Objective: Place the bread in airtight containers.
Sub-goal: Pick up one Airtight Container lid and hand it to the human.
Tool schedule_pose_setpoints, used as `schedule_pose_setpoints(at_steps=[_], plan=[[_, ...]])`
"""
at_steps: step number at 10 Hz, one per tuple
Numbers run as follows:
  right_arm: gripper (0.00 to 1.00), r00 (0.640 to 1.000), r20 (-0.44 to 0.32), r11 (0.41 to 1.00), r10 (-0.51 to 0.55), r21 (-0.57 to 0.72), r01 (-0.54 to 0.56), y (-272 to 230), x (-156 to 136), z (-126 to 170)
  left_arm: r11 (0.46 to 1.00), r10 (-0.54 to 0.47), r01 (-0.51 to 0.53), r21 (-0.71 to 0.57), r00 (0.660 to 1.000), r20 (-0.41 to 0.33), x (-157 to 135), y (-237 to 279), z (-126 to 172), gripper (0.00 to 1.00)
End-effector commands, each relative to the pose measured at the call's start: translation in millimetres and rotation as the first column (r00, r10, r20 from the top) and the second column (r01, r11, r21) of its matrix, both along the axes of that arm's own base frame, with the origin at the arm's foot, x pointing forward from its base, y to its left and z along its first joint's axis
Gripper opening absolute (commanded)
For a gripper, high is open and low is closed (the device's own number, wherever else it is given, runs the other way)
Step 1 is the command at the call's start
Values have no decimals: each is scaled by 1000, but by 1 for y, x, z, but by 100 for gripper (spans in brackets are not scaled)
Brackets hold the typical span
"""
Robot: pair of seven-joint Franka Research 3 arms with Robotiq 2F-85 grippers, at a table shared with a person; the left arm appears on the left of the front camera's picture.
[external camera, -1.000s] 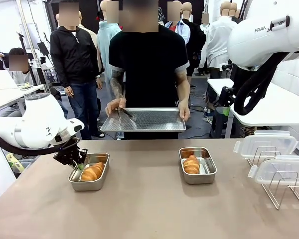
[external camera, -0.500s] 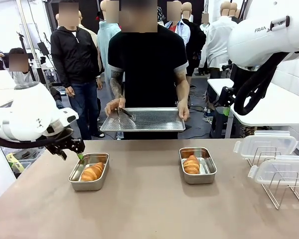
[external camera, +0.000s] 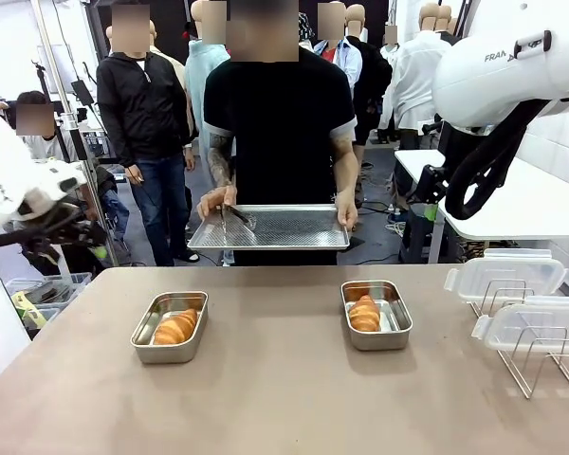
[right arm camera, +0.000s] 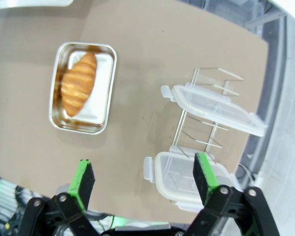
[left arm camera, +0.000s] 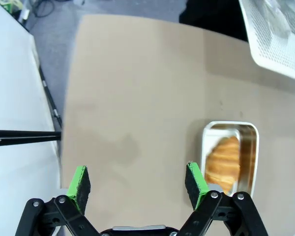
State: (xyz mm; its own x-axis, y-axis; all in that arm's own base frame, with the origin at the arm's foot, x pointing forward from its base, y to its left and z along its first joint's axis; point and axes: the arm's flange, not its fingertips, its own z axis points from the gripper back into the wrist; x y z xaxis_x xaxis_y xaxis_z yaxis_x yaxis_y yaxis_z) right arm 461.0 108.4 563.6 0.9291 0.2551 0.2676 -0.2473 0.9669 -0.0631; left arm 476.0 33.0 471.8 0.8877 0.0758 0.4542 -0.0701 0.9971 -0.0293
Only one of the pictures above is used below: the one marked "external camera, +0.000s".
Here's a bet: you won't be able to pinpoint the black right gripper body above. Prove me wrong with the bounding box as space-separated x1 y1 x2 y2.
410 163 452 208

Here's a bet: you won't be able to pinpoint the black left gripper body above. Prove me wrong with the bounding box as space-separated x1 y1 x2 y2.
50 207 107 248

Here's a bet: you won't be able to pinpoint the golden brown croissant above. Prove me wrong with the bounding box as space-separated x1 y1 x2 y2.
153 307 199 346
348 294 382 333

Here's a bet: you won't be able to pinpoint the clear plastic snap-lock lid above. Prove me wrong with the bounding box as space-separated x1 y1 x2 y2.
444 247 569 305
470 296 569 354

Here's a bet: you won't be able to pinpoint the steel serving tongs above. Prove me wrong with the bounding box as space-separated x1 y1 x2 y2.
219 201 258 248

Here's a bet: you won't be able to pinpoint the perforated steel baking tray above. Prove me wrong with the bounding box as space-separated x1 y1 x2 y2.
187 203 352 252

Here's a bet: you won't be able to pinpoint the black monitor on arm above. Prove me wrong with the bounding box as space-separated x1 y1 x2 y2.
70 78 96 108

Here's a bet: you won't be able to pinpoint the person's tattooed right forearm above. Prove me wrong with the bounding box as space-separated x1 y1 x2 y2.
207 134 237 191

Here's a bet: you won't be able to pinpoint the person's left forearm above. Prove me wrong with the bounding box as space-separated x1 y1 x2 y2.
329 135 360 195

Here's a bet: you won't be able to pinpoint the person's left hand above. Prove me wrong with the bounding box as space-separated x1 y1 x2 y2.
334 189 360 229

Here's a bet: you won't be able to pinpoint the person's right hand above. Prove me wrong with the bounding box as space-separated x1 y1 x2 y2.
196 185 239 222

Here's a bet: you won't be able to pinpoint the black stand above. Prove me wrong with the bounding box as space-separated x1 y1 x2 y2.
397 206 440 264

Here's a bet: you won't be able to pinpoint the clear plastic storage bin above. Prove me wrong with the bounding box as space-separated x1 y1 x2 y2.
4 272 94 333

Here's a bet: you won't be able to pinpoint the seated bystander in white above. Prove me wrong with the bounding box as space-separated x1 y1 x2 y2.
14 91 80 165

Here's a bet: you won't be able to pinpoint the white work table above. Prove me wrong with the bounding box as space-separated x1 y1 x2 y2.
393 149 569 264

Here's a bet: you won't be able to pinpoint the mannequin in white coat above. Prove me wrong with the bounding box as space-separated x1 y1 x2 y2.
389 2 454 134

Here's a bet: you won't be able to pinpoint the silver metal pole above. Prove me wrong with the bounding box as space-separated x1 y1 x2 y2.
31 0 120 267

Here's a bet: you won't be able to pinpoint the mannequin in black clothes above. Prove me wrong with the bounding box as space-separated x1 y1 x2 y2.
344 3 394 146

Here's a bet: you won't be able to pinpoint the rectangular stainless steel container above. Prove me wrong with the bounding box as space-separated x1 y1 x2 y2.
340 279 414 353
130 290 210 365

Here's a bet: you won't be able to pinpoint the bystander in white top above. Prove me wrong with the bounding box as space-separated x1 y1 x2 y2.
380 24 402 63

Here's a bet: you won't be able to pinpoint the bystander in black jacket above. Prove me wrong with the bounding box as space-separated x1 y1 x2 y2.
96 2 201 267

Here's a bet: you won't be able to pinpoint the bystander in blue shirt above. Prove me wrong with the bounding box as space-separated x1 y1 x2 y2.
311 2 364 96

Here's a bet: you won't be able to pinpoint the black tripod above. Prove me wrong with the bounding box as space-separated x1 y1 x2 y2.
31 59 72 162

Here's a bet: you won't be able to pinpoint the person in black t-shirt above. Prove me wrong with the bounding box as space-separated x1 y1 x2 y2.
202 0 360 266

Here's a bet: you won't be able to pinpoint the mannequin in light blue shirt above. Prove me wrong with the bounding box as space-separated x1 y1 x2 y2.
184 0 232 141

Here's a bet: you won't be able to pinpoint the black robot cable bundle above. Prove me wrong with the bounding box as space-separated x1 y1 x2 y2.
444 97 563 222

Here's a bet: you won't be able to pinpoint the steel wire lid rack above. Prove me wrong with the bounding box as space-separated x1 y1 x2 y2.
468 278 569 400

